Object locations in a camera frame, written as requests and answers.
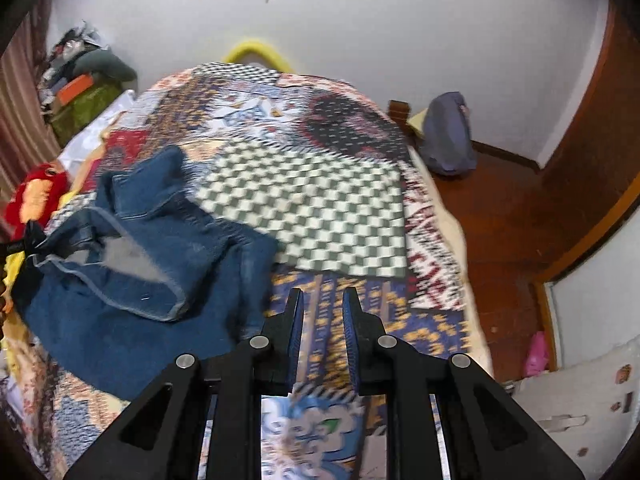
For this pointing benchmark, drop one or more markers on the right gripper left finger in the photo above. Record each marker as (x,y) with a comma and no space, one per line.
(201,410)

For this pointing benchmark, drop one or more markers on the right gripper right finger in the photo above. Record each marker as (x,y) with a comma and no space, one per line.
(446,418)

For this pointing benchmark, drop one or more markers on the blue denim jacket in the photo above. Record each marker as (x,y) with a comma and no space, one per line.
(141,275)

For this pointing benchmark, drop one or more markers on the pink slipper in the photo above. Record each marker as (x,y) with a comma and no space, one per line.
(537,358)

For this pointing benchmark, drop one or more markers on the white cardboard box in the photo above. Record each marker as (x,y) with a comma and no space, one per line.
(590,409)

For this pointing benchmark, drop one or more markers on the yellow blanket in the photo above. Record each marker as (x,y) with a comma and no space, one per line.
(12,269)

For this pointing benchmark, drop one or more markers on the red plush toy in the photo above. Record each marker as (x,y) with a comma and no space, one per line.
(46,178)

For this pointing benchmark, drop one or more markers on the grey blue backpack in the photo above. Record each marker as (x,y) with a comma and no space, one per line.
(446,144)

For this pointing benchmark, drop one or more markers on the brown wooden door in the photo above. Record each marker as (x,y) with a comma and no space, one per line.
(598,157)

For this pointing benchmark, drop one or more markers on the patchwork bed quilt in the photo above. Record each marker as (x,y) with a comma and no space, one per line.
(316,165)

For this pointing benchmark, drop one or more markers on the striped red gold curtain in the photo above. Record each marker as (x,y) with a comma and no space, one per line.
(26,140)

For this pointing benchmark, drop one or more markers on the orange shoe box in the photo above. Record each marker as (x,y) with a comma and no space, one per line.
(74,88)

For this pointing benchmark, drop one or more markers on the yellow headboard cushion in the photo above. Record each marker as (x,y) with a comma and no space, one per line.
(253,47)

